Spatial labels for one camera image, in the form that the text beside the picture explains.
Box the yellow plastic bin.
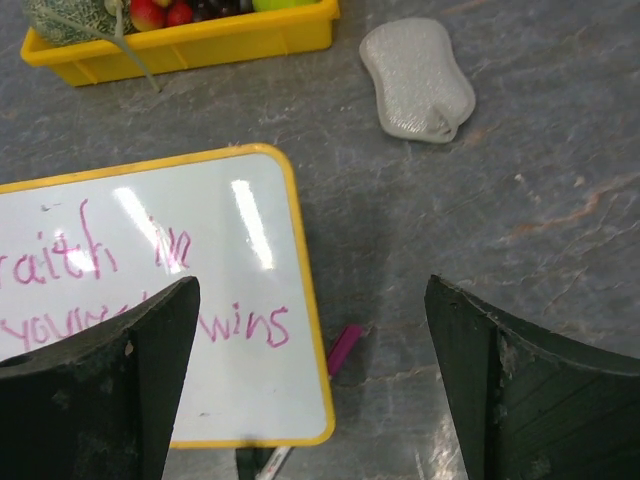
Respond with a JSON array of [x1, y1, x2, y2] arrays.
[[21, 1, 340, 87]]

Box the dark purple grape bunch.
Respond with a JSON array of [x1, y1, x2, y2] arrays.
[[188, 0, 254, 22]]

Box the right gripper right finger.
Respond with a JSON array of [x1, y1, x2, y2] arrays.
[[424, 276, 639, 479]]

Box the green pear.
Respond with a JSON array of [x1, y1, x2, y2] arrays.
[[251, 0, 317, 12]]

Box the yellow framed whiteboard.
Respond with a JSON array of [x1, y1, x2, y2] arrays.
[[1, 144, 336, 449]]

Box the green netted melon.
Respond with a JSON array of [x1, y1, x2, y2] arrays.
[[22, 0, 164, 94]]

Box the white marker with magenta cap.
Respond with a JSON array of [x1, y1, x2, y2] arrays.
[[256, 324, 363, 480]]

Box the red yellow cherry bunch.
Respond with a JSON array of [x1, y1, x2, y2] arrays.
[[130, 0, 193, 32]]

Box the grey round eraser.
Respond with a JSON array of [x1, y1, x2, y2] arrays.
[[359, 17, 476, 144]]

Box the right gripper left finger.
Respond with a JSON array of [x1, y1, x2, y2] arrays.
[[1, 276, 200, 479]]

